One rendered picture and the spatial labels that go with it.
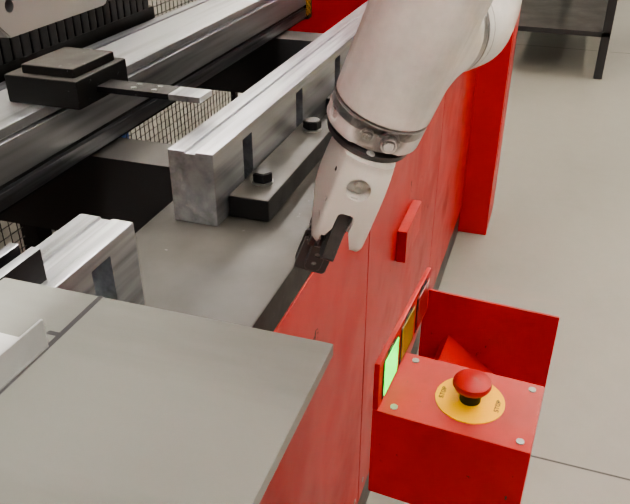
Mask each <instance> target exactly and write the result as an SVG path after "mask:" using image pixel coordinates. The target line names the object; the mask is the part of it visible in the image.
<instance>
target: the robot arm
mask: <svg viewBox="0 0 630 504"><path fill-rule="evenodd" d="M521 4H522V0H369V1H368V4H367V6H366V9H365V11H364V14H363V16H362V19H361V21H360V24H359V27H358V29H357V32H356V34H355V37H354V39H353V42H352V44H351V47H350V49H349V52H348V55H347V57H346V60H345V62H344V65H343V67H342V70H341V72H340V75H339V77H338V80H337V83H336V85H335V88H334V90H333V93H332V96H331V98H330V101H329V103H328V106H327V116H328V121H327V125H328V129H329V131H330V133H331V135H332V137H331V139H330V141H329V144H328V146H327V148H326V151H325V153H324V155H323V158H322V161H321V163H320V166H319V169H318V172H317V176H316V180H315V187H314V197H313V210H312V217H311V220H310V223H309V228H310V229H311V230H309V229H306V230H305V233H304V235H303V237H302V240H301V242H300V244H299V247H298V249H297V251H296V254H295V264H294V266H295V267H296V268H300V269H304V270H307V271H311V272H315V273H319V274H323V273H324V272H325V271H326V269H327V266H328V264H329V262H330V261H331V262H333V261H334V259H335V256H336V254H337V251H338V249H339V246H340V244H341V241H342V239H343V236H344V235H345V233H346V232H348V241H349V250H352V251H354V252H357V251H359V250H360V249H361V248H362V246H363V244H364V242H365V240H366V238H367V236H368V234H369V231H370V229H371V227H372V225H373V222H374V220H375V218H376V216H377V213H378V211H379V209H380V206H381V204H382V202H383V199H384V197H385V194H386V192H387V189H388V186H389V183H390V181H391V178H392V175H393V171H394V168H395V164H396V162H398V161H400V160H402V159H404V158H405V157H406V156H407V154H409V153H411V152H413V151H414V150H415V149H416V148H417V146H418V144H419V142H420V140H421V138H422V136H423V134H424V132H425V130H426V129H427V127H428V125H429V123H430V121H431V119H432V117H433V115H434V113H435V112H436V110H437V108H438V106H439V104H440V102H441V100H442V98H443V96H444V94H445V93H446V91H447V89H448V88H449V86H450V85H451V84H452V83H453V81H454V80H455V79H456V78H457V77H458V76H459V75H460V74H462V73H463V72H465V71H468V70H471V69H474V68H477V67H479V66H481V65H484V64H486V63H488V62H489V61H491V60H492V59H494V58H495V57H496V56H497V55H498V54H499V53H500V52H501V51H502V50H503V48H504V47H505V46H506V44H507V43H508V41H509V39H510V37H511V35H512V32H513V30H514V27H515V25H516V22H517V19H518V15H519V12H520V8H521Z"/></svg>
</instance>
